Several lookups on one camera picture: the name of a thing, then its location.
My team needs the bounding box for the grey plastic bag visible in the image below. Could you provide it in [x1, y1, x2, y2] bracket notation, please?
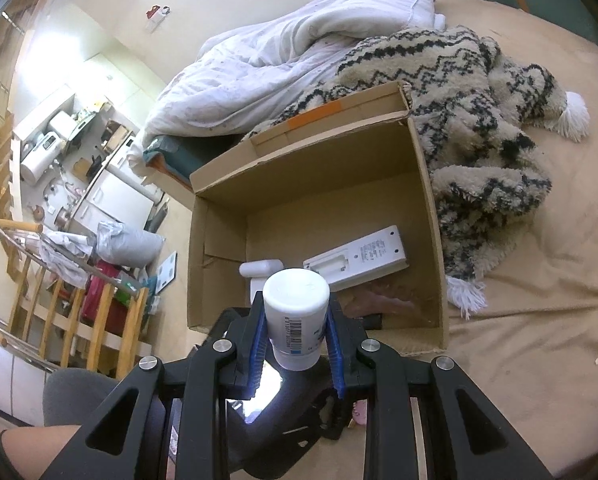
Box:
[96, 221, 165, 268]

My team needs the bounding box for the white earbuds case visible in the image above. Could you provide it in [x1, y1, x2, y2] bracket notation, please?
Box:
[238, 259, 285, 304]

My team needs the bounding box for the white bathroom scale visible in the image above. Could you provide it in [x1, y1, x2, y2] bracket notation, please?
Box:
[155, 252, 177, 295]

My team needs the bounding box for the red white wall hook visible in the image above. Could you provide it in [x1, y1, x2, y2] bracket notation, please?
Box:
[146, 6, 171, 32]

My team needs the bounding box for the red bag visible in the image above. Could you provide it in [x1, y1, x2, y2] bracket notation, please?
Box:
[81, 261, 126, 336]

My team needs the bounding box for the black red lighter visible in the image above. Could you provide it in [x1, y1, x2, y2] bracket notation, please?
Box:
[361, 313, 383, 332]

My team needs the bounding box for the white blue-label tube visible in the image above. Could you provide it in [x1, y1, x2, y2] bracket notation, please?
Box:
[262, 269, 331, 372]

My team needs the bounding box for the pink heart-shaped case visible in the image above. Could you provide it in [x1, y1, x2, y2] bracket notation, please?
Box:
[352, 400, 367, 426]

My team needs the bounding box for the white kitchen appliance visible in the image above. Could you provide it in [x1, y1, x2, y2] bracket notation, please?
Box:
[20, 131, 66, 185]

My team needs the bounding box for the white remote control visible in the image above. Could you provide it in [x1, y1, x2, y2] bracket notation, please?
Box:
[303, 226, 409, 292]

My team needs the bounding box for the brown cardboard box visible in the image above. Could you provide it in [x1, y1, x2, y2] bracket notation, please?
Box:
[187, 82, 449, 356]

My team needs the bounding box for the white duvet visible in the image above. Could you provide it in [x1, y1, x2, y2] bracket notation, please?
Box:
[142, 0, 445, 145]

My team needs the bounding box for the wooden stair railing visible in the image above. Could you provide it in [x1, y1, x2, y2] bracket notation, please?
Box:
[0, 218, 151, 378]

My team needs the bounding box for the teal orange-edged mattress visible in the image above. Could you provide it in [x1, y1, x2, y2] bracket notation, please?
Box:
[140, 134, 252, 208]

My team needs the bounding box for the beige black patterned blanket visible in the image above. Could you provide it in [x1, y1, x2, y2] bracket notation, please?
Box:
[251, 26, 590, 318]

